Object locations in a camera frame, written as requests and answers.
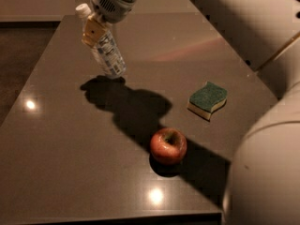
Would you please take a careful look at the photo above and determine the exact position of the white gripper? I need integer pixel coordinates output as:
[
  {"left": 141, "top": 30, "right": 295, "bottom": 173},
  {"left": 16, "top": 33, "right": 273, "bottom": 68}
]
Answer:
[{"left": 82, "top": 0, "right": 136, "bottom": 47}]

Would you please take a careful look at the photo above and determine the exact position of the clear plastic water bottle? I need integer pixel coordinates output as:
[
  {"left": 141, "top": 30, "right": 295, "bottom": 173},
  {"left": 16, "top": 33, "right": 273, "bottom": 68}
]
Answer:
[{"left": 75, "top": 3, "right": 127, "bottom": 79}]

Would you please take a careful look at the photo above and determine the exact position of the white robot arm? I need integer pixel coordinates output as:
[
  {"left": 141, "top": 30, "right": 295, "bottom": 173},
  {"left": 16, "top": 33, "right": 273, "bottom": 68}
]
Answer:
[{"left": 145, "top": 0, "right": 299, "bottom": 225}]

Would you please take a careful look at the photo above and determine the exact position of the green and yellow sponge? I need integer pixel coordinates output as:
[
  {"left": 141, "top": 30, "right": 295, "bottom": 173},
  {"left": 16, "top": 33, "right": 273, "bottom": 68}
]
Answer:
[{"left": 187, "top": 82, "right": 227, "bottom": 121}]

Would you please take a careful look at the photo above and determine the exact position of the red apple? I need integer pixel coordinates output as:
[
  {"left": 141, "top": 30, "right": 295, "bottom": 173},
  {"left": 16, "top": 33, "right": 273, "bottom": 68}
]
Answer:
[{"left": 150, "top": 127, "right": 188, "bottom": 166}]

